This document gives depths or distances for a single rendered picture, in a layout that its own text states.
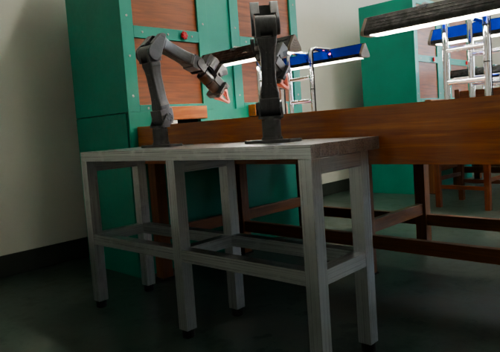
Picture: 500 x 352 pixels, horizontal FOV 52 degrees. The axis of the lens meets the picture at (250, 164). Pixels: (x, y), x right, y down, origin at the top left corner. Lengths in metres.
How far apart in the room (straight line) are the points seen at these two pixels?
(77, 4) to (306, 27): 2.57
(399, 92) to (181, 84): 2.64
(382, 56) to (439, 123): 3.54
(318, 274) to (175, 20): 1.83
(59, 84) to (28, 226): 0.85
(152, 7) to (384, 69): 2.80
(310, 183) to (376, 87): 3.77
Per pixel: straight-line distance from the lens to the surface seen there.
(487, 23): 2.07
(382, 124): 1.67
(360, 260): 1.61
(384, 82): 5.07
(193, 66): 2.27
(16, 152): 3.17
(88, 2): 2.96
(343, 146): 1.50
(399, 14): 2.02
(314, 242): 1.41
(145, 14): 2.79
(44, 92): 3.26
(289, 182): 3.47
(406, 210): 2.78
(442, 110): 1.58
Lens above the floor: 0.73
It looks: 4 degrees down
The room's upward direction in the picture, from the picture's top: 4 degrees counter-clockwise
